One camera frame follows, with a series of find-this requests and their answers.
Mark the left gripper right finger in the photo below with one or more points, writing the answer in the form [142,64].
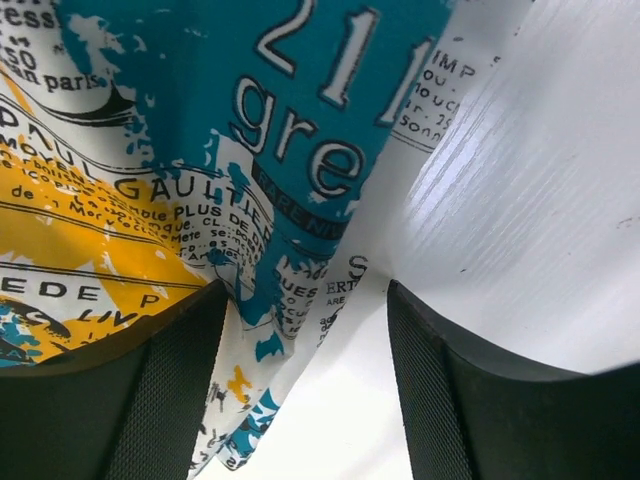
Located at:
[474,410]

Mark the printed white teal yellow shorts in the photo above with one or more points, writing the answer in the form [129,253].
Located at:
[150,148]

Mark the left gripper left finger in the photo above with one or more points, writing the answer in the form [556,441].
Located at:
[128,406]

